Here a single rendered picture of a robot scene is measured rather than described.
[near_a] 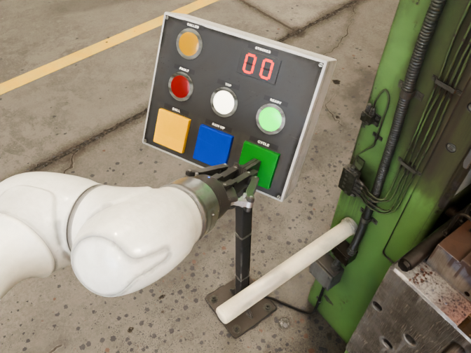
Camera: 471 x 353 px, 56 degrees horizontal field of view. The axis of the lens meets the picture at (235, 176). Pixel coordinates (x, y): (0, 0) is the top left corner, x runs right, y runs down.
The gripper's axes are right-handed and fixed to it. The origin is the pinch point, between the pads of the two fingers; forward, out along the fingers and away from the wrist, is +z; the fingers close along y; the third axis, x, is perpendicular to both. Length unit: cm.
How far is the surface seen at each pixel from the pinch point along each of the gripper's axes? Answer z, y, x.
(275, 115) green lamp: 3.8, 0.7, 10.7
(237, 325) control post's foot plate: 56, -6, -82
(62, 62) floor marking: 141, -183, -37
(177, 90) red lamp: 3.8, -20.3, 8.7
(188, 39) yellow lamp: 3.8, -20.2, 18.9
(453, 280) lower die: 6.9, 40.2, -7.4
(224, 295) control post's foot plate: 65, -17, -80
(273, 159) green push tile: 3.5, 3.0, 2.7
